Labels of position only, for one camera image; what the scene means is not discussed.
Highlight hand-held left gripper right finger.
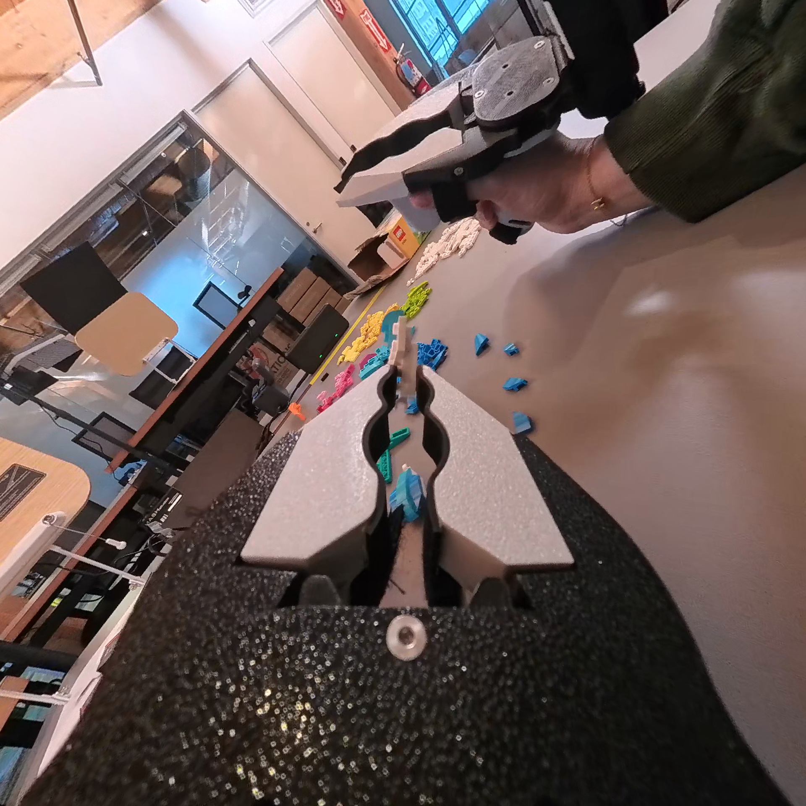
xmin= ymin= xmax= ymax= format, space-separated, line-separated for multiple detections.
xmin=417 ymin=366 xmax=575 ymax=594

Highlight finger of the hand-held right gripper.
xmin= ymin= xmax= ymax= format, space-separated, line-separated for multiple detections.
xmin=335 ymin=128 xmax=465 ymax=209
xmin=332 ymin=68 xmax=474 ymax=191

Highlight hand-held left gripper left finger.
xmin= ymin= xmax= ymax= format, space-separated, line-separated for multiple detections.
xmin=241 ymin=365 xmax=400 ymax=584

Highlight white stepped lego assembly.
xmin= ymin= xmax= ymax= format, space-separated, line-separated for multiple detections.
xmin=387 ymin=316 xmax=422 ymax=411

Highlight person's right forearm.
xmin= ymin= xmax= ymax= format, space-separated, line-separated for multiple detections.
xmin=595 ymin=0 xmax=806 ymax=226

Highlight yellow lego set box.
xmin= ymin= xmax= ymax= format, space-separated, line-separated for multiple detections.
xmin=347 ymin=213 xmax=429 ymax=297

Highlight blue and white lego model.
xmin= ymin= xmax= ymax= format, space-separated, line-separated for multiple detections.
xmin=388 ymin=464 xmax=431 ymax=524

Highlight pile of white lego pieces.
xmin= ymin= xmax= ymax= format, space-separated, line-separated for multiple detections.
xmin=406 ymin=217 xmax=483 ymax=288

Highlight pile of teal lego pieces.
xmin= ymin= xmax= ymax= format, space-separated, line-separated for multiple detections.
xmin=376 ymin=426 xmax=411 ymax=486

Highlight pile of pink lego pieces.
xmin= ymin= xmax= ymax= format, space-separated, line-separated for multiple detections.
xmin=314 ymin=364 xmax=357 ymax=414

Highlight pile of yellow lego pieces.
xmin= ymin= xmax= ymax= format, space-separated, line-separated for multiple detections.
xmin=336 ymin=309 xmax=387 ymax=366

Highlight person's right hand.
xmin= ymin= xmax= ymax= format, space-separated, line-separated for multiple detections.
xmin=408 ymin=132 xmax=602 ymax=235

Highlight red fire extinguisher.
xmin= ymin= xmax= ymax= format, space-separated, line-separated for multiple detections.
xmin=395 ymin=43 xmax=433 ymax=97

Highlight grey battery charger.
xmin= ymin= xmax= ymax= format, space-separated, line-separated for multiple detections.
xmin=251 ymin=361 xmax=292 ymax=417

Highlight black flat device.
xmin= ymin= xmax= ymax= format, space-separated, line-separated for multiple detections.
xmin=141 ymin=408 xmax=263 ymax=530

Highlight brown cardboard boxes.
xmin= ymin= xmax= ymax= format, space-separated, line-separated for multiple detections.
xmin=276 ymin=267 xmax=354 ymax=322

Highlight yellow tape strip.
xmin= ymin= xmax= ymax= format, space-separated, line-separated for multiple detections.
xmin=311 ymin=286 xmax=387 ymax=387

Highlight black box with green lights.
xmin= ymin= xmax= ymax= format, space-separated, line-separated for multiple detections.
xmin=286 ymin=304 xmax=351 ymax=373

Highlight wood-edged desk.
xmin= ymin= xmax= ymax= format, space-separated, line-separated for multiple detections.
xmin=103 ymin=267 xmax=288 ymax=474

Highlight small black monitor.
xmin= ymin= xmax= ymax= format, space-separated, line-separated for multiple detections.
xmin=191 ymin=281 xmax=247 ymax=329

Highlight tan rounded board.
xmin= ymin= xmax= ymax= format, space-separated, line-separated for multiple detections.
xmin=75 ymin=292 xmax=180 ymax=377

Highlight tan table with sticker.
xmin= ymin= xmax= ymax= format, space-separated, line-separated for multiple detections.
xmin=0 ymin=437 xmax=93 ymax=568

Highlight black square panel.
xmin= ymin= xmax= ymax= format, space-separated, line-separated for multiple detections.
xmin=18 ymin=242 xmax=127 ymax=335

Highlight gold bracelet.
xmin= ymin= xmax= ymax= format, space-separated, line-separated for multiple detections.
xmin=582 ymin=135 xmax=609 ymax=212

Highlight black camera boom stand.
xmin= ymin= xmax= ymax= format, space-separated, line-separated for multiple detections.
xmin=0 ymin=352 xmax=171 ymax=474

